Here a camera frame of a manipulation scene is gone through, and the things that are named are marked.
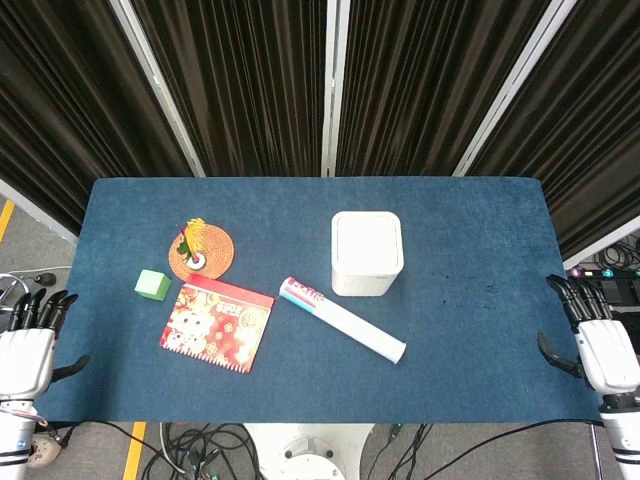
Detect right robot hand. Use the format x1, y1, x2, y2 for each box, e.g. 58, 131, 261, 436
536, 273, 640, 393

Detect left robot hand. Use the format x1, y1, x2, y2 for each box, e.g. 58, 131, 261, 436
0, 288, 92, 401

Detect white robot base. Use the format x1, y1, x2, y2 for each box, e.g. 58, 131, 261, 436
242, 422, 375, 480

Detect white square container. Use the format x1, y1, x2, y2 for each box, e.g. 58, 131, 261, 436
330, 210, 405, 298

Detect black power strip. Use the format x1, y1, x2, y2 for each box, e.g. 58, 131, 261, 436
566, 267, 640, 281

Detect green cube block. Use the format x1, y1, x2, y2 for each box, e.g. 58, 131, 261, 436
133, 268, 172, 301

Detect yellow floor tape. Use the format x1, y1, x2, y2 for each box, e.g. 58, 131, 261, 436
121, 420, 148, 480

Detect red festive envelope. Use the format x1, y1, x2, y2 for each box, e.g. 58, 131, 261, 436
159, 281, 276, 375

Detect yellow flower decoration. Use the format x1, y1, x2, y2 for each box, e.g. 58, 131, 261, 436
178, 216, 209, 271

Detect orange woven round coaster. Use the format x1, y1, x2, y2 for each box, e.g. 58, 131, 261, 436
168, 223, 237, 283

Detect white rolled paper tube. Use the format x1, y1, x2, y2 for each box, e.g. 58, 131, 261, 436
278, 276, 407, 366

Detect blue felt table mat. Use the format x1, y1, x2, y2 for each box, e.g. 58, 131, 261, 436
35, 175, 603, 426

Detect black pleated curtain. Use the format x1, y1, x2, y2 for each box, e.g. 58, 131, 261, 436
0, 0, 640, 261

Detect black floor cables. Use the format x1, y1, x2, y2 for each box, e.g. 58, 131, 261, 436
44, 420, 601, 480

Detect white curtain frame post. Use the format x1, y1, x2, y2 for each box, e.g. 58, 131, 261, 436
452, 0, 581, 178
320, 0, 351, 178
108, 0, 206, 178

